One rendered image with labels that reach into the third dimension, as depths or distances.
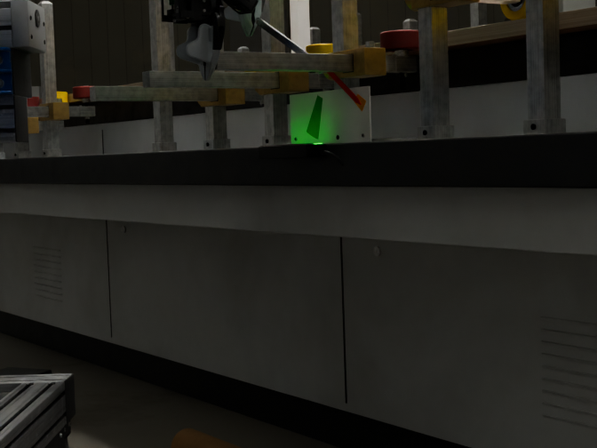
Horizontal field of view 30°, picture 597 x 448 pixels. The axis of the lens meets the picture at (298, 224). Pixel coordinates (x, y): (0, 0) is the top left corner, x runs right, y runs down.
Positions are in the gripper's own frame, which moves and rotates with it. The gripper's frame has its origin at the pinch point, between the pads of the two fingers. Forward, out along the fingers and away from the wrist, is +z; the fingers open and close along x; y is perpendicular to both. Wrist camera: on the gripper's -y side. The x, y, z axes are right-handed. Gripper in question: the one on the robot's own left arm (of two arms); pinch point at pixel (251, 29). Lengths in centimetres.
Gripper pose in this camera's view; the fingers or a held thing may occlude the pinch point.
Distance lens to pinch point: 224.6
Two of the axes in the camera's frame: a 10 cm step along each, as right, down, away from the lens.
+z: 0.3, 10.0, 0.6
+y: -8.1, -0.1, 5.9
